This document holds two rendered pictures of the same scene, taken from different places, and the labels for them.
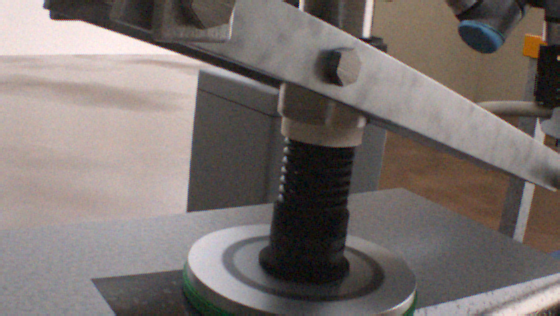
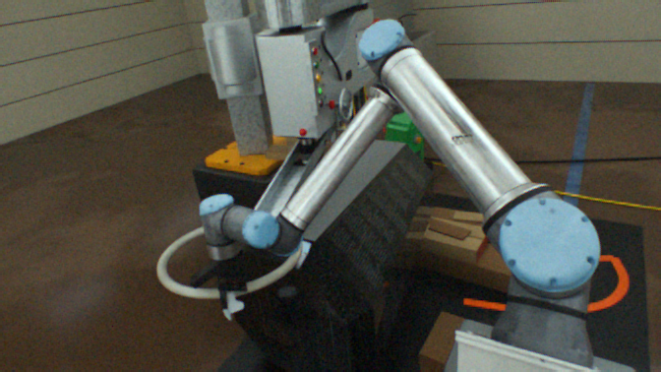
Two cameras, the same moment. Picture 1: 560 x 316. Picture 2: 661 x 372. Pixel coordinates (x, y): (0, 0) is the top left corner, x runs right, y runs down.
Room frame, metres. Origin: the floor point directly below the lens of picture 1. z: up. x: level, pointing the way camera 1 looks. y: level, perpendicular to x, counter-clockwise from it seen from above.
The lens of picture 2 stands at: (2.31, -0.59, 1.78)
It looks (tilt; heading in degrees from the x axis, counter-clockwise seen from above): 27 degrees down; 160
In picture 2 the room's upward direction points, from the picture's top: 7 degrees counter-clockwise
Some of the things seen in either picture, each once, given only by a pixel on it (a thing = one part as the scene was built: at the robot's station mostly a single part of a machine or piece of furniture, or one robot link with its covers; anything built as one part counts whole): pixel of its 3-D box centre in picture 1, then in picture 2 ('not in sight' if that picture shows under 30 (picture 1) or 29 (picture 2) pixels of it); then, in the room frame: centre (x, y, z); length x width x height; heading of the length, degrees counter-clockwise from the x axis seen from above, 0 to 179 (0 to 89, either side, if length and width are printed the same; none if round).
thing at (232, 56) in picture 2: not in sight; (271, 50); (-0.12, 0.06, 1.36); 0.74 x 0.34 x 0.25; 59
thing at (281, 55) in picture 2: not in sight; (307, 81); (0.51, 0.02, 1.32); 0.36 x 0.22 x 0.45; 134
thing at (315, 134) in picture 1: (324, 116); not in sight; (0.57, -0.03, 0.99); 0.07 x 0.07 x 0.04
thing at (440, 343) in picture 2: not in sight; (443, 343); (1.06, 0.34, 0.07); 0.30 x 0.12 x 0.12; 124
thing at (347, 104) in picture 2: not in sight; (338, 104); (0.57, 0.14, 1.20); 0.15 x 0.10 x 0.15; 134
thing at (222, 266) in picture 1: (303, 271); not in sight; (0.57, -0.03, 0.84); 0.21 x 0.21 x 0.01
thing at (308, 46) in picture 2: not in sight; (314, 78); (0.70, -0.01, 1.37); 0.08 x 0.03 x 0.28; 134
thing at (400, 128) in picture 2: not in sight; (403, 132); (-0.64, 1.20, 0.43); 0.35 x 0.35 x 0.87; 21
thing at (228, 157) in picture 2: not in sight; (257, 151); (-0.23, -0.11, 0.76); 0.49 x 0.49 x 0.05; 36
